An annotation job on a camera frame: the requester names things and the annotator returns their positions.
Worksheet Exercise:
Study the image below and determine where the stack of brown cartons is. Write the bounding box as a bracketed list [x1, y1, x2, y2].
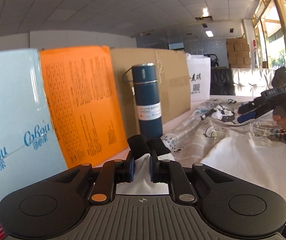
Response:
[226, 38, 251, 68]

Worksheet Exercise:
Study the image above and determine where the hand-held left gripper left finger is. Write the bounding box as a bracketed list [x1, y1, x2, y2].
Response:
[50, 151, 135, 205]

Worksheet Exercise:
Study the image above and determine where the silver quilted sofa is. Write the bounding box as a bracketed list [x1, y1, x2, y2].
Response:
[231, 67, 283, 97]

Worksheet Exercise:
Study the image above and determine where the orange printed paper sheet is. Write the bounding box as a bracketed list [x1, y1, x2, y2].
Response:
[38, 45, 130, 169]

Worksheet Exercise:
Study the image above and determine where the white paper bag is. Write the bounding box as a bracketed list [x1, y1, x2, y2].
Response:
[185, 53, 211, 102]

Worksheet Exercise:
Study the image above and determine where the large light blue cardboard box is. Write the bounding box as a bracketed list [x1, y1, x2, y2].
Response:
[0, 48, 70, 233]

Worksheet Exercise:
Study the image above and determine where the dark blue thermos bottle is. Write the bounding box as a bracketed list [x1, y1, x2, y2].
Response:
[122, 64, 163, 138]

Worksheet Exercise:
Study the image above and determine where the grey cartoon printed shirt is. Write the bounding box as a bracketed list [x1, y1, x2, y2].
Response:
[161, 97, 286, 160]

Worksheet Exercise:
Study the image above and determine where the brown cardboard box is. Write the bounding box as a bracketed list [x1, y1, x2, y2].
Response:
[109, 47, 191, 135]

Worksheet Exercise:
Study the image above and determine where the gold framed glass door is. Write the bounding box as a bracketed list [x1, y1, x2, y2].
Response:
[251, 0, 286, 90]

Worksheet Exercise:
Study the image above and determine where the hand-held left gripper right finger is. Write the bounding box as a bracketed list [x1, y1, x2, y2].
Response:
[150, 151, 234, 204]

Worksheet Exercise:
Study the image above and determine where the white garment with black cuffs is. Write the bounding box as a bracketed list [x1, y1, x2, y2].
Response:
[115, 130, 286, 228]

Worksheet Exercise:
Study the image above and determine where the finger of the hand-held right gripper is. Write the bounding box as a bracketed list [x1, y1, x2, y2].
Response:
[238, 100, 261, 114]
[237, 112, 261, 125]

